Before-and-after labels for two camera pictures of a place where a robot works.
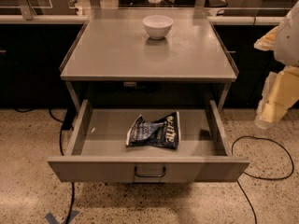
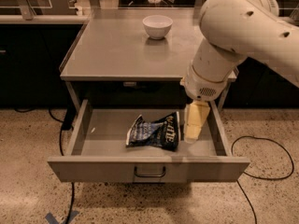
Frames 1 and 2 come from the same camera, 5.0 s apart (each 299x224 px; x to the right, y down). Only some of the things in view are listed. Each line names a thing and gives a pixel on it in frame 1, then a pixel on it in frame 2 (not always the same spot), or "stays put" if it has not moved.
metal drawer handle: x=150 y=175 stays put
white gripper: x=288 y=44 -> x=203 y=87
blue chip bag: x=163 y=133 stays put
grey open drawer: x=98 y=149 stays put
